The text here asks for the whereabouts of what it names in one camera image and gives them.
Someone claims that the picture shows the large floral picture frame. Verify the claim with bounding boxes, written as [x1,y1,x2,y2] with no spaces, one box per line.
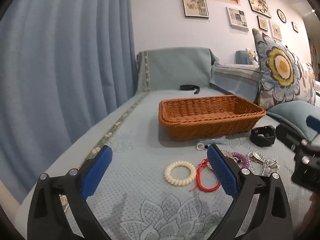
[244,0,272,18]

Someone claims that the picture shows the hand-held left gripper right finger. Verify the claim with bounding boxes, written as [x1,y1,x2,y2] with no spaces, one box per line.
[207,144,293,240]

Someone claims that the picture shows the pale butterfly picture frame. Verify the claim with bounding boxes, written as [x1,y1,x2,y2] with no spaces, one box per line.
[270,21,283,42]

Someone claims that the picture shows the silver hair clip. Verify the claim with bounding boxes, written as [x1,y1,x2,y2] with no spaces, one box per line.
[247,151,266,165]

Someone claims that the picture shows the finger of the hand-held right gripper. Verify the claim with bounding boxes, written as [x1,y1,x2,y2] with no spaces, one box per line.
[276,124,310,153]
[306,115,320,137]

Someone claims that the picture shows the white picture frame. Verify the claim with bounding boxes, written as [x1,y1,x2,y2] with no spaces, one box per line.
[226,7,249,31]

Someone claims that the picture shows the black wrist watch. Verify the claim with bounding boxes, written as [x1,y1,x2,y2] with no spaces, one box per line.
[250,125,277,147]

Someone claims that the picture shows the red braided bracelet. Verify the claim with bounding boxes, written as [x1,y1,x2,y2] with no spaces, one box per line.
[190,159,222,192]

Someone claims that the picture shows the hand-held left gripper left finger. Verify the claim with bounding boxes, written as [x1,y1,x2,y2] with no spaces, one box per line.
[27,145,113,240]

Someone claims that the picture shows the striped blue throw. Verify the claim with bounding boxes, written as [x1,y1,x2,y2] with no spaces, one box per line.
[209,63,262,103]

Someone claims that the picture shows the brown wicker basket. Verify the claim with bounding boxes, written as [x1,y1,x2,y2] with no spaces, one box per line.
[158,95,266,140]

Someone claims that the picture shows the large floral pillow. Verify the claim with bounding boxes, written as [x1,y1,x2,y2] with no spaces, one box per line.
[252,28,316,107]

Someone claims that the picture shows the teal cushion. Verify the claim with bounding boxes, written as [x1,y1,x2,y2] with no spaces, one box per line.
[266,101,320,142]

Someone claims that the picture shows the cream spiral hair tie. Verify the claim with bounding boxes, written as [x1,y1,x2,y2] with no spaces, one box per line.
[164,160,197,186]

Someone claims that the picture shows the small black picture frame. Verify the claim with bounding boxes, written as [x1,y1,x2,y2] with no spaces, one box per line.
[257,15,269,32]

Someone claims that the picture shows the person's right hand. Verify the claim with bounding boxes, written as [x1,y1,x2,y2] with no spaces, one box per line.
[300,194,320,240]

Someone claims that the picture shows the small floral pillow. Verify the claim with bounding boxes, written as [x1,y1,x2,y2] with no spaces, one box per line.
[246,48,259,64]

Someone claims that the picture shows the blue curtain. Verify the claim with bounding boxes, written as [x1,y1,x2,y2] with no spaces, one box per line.
[0,0,137,205]

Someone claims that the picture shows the purple spiral hair tie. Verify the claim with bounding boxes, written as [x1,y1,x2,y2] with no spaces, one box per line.
[231,151,248,168]

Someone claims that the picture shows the black strap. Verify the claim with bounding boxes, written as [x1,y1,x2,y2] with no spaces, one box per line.
[179,84,200,94]

